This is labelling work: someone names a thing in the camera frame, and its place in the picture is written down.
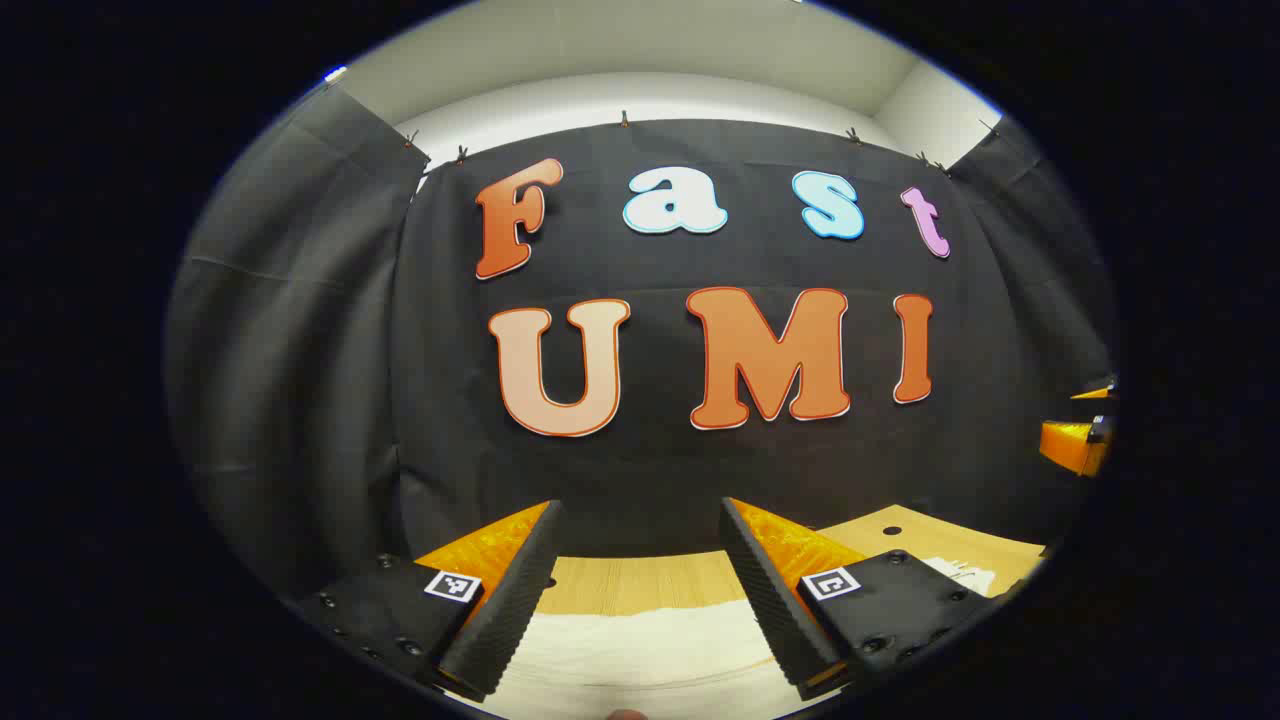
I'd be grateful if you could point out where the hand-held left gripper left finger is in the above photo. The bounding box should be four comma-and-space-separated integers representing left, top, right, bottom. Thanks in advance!
288, 498, 564, 703

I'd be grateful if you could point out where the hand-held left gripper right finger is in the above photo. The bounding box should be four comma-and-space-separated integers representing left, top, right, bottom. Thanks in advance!
718, 496, 1001, 703

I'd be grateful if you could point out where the black backdrop cloth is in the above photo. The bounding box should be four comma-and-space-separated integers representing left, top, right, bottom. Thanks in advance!
165, 80, 1119, 601

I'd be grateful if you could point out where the row of small cloth clips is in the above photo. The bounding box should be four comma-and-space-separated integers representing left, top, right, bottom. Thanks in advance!
400, 110, 1001, 176

